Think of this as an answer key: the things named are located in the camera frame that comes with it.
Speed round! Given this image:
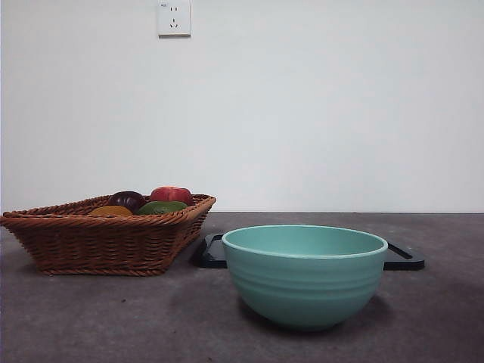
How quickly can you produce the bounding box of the dark rectangular tray plate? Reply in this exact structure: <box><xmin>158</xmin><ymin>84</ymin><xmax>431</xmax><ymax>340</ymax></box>
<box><xmin>194</xmin><ymin>233</ymin><xmax>426</xmax><ymax>271</ymax></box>

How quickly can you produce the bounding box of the brown wicker basket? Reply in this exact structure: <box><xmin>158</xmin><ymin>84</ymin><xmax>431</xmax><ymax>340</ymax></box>
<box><xmin>0</xmin><ymin>194</ymin><xmax>217</xmax><ymax>276</ymax></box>

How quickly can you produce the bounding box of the green fruit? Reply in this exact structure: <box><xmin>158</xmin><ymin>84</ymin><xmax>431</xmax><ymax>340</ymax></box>
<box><xmin>135</xmin><ymin>200</ymin><xmax>188</xmax><ymax>216</ymax></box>

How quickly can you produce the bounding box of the yellow-orange fruit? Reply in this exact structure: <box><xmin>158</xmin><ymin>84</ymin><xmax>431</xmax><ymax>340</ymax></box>
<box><xmin>89</xmin><ymin>205</ymin><xmax>134</xmax><ymax>217</ymax></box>

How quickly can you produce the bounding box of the white wall socket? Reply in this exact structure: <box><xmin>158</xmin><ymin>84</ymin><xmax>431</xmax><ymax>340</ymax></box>
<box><xmin>157</xmin><ymin>0</ymin><xmax>192</xmax><ymax>38</ymax></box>

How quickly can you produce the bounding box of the red apple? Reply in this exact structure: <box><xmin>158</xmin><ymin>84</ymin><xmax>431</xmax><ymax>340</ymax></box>
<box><xmin>150</xmin><ymin>185</ymin><xmax>193</xmax><ymax>206</ymax></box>

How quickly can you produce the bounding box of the dark purple round fruit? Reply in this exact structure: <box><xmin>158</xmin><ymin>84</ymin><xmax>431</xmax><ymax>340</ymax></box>
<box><xmin>108</xmin><ymin>191</ymin><xmax>147</xmax><ymax>211</ymax></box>

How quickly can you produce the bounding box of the teal ceramic bowl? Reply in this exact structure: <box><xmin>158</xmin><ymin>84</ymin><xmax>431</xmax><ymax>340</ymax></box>
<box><xmin>221</xmin><ymin>224</ymin><xmax>389</xmax><ymax>333</ymax></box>

